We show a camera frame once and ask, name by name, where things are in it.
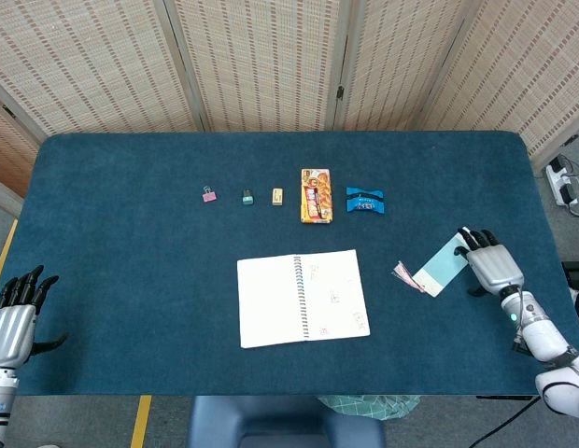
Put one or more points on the green eraser block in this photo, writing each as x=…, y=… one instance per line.
x=247, y=199

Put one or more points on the dark blue table cloth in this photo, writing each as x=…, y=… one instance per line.
x=131, y=280

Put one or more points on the open white spiral notebook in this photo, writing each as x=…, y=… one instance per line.
x=271, y=303

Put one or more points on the green patterned cloth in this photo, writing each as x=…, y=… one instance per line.
x=369, y=405

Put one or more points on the pale yellow eraser block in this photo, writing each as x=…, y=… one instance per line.
x=278, y=197

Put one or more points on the light blue bookmark pink tassel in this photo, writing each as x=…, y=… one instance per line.
x=441, y=268

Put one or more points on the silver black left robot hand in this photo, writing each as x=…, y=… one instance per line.
x=11, y=331

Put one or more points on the orange yellow snack box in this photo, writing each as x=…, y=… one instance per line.
x=317, y=196

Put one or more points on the black box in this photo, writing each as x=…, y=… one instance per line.
x=576, y=275

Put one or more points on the blue chair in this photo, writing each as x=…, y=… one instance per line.
x=280, y=424

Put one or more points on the white power strip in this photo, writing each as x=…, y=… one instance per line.
x=561, y=182

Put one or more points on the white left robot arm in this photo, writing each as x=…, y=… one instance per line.
x=0, y=401

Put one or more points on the black screen hinge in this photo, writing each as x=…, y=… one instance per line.
x=340, y=91
x=9, y=111
x=572, y=139

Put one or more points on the pink binder clip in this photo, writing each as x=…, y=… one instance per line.
x=208, y=196

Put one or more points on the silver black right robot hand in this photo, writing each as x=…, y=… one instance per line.
x=495, y=266

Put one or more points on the yellow floor tape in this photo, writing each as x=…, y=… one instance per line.
x=2, y=256
x=141, y=422

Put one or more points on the blue snack packet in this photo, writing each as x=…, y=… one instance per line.
x=365, y=200

